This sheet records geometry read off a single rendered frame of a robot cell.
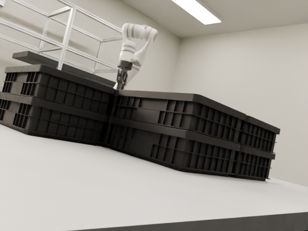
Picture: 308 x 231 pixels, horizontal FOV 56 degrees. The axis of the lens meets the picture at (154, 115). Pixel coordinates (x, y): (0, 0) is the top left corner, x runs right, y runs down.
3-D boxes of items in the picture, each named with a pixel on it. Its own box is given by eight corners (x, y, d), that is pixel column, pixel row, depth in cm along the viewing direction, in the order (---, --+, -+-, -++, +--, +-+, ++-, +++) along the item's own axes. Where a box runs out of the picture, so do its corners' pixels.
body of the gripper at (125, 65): (120, 62, 154) (117, 79, 153) (117, 57, 146) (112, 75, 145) (134, 64, 153) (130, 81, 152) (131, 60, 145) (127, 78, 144)
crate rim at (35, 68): (2, 72, 121) (4, 67, 121) (68, 91, 142) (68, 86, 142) (40, 71, 92) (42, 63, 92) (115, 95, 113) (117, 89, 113)
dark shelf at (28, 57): (11, 57, 322) (13, 52, 323) (100, 87, 405) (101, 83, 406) (26, 56, 290) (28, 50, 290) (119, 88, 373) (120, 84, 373)
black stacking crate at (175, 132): (103, 147, 111) (110, 116, 112) (157, 156, 131) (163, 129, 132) (181, 172, 82) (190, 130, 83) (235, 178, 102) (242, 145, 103)
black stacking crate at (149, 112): (110, 119, 112) (117, 90, 113) (162, 132, 132) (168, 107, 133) (189, 134, 83) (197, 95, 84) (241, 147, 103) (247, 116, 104)
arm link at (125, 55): (138, 62, 144) (140, 50, 144) (116, 58, 145) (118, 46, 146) (140, 67, 153) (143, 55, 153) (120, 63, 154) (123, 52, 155)
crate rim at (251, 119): (167, 111, 133) (168, 106, 133) (205, 123, 153) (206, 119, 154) (247, 121, 104) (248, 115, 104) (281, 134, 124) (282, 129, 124)
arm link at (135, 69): (124, 58, 180) (133, 63, 188) (106, 97, 182) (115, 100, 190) (135, 63, 175) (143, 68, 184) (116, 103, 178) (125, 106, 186)
